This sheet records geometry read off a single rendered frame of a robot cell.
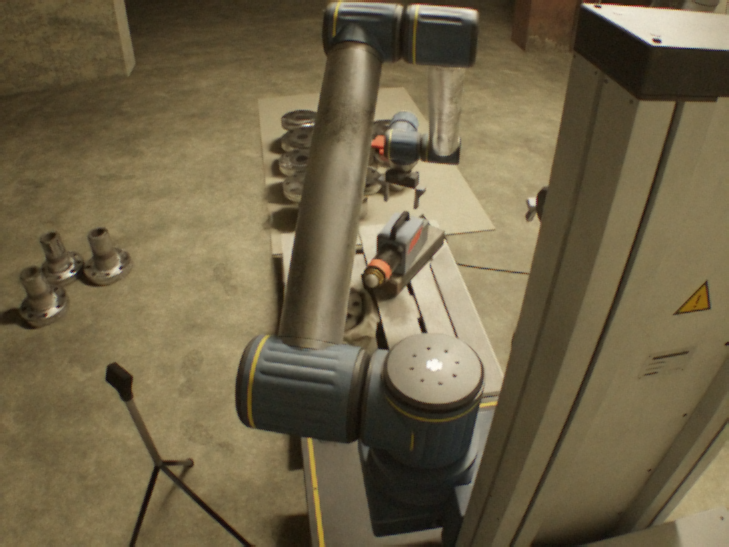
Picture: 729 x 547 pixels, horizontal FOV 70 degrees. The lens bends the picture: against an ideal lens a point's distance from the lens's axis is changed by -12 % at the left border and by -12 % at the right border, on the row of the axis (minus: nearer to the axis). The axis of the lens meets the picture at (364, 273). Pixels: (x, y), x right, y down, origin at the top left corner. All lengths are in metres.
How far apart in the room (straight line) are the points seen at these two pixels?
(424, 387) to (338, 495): 0.72
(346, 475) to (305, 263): 0.77
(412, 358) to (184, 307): 1.87
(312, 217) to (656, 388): 0.74
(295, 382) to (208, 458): 1.18
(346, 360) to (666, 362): 0.60
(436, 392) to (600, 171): 0.63
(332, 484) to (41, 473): 1.22
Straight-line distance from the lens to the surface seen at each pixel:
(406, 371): 1.08
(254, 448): 2.25
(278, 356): 1.15
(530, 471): 0.82
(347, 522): 1.67
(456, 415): 1.07
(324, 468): 1.76
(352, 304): 2.44
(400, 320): 2.45
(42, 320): 3.00
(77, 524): 2.27
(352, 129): 1.28
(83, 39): 5.93
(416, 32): 1.40
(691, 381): 0.88
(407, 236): 2.47
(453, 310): 2.48
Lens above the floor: 1.85
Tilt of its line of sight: 40 degrees down
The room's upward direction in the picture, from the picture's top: straight up
